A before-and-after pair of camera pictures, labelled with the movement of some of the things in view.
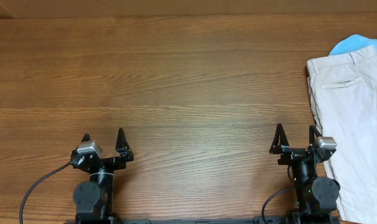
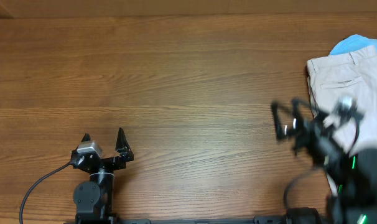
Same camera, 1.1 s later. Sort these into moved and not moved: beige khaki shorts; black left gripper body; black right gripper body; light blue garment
Moved: black right gripper body
Not moved: beige khaki shorts; black left gripper body; light blue garment
